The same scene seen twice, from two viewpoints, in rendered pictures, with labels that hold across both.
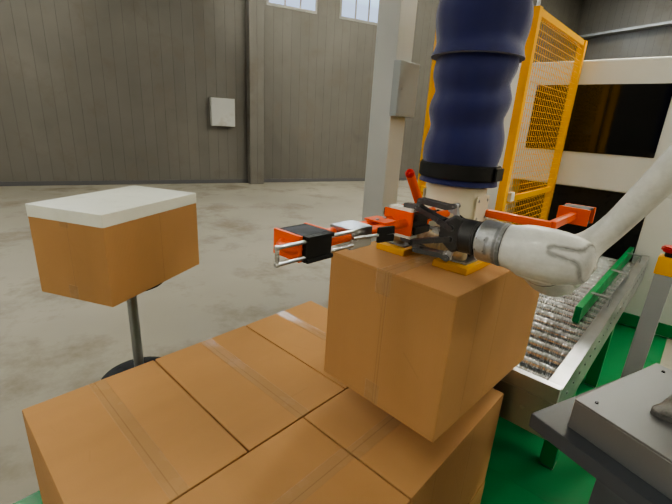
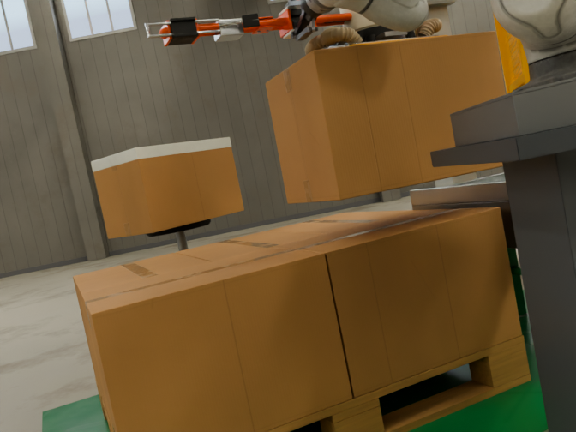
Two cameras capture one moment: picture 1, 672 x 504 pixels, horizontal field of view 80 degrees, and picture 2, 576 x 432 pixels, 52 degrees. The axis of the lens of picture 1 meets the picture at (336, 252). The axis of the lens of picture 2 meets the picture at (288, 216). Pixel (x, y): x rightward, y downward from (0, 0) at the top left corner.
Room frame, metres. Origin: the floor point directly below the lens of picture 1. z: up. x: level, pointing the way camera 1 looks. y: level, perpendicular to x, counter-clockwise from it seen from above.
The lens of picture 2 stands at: (-0.65, -0.81, 0.76)
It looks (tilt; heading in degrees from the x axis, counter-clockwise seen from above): 4 degrees down; 26
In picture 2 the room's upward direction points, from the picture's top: 11 degrees counter-clockwise
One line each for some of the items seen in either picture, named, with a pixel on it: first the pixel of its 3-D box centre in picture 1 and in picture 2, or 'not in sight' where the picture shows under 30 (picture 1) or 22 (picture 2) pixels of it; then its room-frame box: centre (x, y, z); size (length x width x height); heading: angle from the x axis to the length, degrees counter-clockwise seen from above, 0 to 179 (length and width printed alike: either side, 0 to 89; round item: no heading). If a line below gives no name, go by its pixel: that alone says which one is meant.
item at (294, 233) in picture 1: (302, 241); (180, 33); (0.73, 0.06, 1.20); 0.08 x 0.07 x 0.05; 138
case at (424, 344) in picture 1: (437, 310); (386, 122); (1.16, -0.34, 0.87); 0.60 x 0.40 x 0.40; 136
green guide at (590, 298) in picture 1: (617, 277); not in sight; (2.34, -1.75, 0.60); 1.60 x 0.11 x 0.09; 138
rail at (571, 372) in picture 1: (612, 312); not in sight; (2.03, -1.55, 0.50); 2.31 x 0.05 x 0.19; 138
